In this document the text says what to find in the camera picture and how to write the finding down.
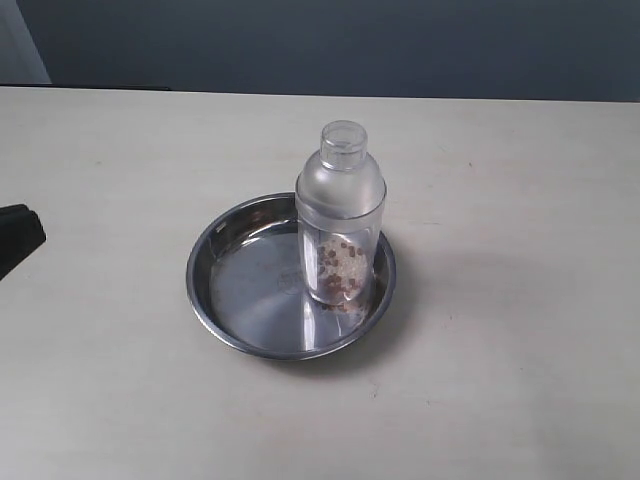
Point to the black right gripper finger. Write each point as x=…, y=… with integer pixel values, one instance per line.
x=21, y=234

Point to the clear plastic shaker bottle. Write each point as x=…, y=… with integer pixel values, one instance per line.
x=340, y=195

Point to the round stainless steel plate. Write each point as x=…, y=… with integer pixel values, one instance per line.
x=245, y=285

